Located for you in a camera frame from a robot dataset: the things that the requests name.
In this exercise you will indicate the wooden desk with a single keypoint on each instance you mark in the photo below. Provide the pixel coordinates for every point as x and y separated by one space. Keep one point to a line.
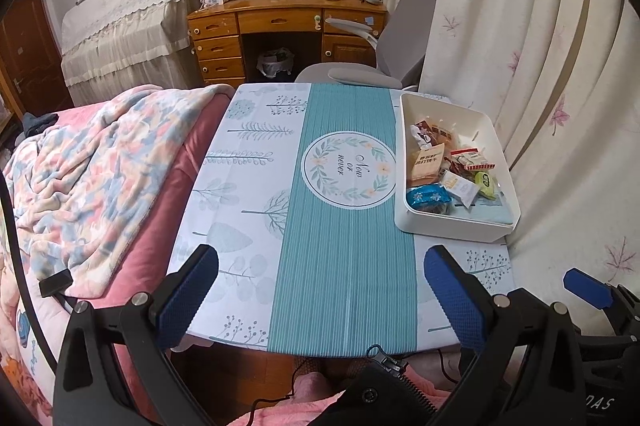
280 21

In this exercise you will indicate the printed tablecloth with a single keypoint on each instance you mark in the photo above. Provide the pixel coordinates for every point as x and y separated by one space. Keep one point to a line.
345 256

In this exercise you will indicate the floral fleece blanket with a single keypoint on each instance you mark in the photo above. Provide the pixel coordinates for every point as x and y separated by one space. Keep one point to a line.
100 166

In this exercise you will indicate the lace covered furniture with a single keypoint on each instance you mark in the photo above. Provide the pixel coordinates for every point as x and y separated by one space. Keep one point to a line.
120 21

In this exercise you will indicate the white plastic bin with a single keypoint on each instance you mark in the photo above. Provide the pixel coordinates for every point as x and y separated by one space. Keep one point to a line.
450 226

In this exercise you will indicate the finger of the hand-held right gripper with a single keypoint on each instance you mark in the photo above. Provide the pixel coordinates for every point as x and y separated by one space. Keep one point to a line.
587 288

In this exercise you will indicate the brown wooden door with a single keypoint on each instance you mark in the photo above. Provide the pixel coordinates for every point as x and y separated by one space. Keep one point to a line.
35 51

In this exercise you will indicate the pink bedsheet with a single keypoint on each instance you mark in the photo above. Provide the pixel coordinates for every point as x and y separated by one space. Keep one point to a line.
150 216

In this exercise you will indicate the dark blue cloth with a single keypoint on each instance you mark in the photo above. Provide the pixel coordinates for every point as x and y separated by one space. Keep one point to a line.
37 124

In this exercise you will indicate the pale blue label packet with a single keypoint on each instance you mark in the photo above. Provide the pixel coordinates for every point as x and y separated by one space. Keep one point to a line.
492 212

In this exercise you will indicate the blue foil snack packet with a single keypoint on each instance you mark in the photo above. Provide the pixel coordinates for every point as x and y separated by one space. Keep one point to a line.
425 196

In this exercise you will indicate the trash bin with bag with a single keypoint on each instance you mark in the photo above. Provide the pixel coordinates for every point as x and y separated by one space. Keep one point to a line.
275 62

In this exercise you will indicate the grey office chair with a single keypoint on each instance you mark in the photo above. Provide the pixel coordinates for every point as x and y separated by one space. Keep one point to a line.
400 36

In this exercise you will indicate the green snack packet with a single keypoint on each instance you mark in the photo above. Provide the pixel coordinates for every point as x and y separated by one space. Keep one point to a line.
486 183

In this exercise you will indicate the white and red snack packet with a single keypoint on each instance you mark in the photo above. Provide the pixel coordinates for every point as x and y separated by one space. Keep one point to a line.
472 160

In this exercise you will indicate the orange and silver snack packet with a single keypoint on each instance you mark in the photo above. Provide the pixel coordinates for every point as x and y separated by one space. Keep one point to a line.
425 164

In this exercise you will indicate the dark red snack packet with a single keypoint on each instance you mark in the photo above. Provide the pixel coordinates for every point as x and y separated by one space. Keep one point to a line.
452 169

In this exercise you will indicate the cream floral curtain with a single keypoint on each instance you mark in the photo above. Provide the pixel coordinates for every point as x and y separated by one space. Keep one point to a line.
550 56

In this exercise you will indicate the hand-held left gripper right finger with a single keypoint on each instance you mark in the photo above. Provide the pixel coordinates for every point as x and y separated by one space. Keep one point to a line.
452 301

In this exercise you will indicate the person's pink clothing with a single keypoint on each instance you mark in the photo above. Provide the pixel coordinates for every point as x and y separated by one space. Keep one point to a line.
310 386

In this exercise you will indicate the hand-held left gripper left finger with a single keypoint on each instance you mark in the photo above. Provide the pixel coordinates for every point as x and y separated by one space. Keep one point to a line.
187 296

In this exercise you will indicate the brown and orange snack packet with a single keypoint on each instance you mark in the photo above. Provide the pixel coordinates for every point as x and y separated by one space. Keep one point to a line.
435 134

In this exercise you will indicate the beige snack packet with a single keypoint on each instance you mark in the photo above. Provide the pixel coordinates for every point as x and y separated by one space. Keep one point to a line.
460 190

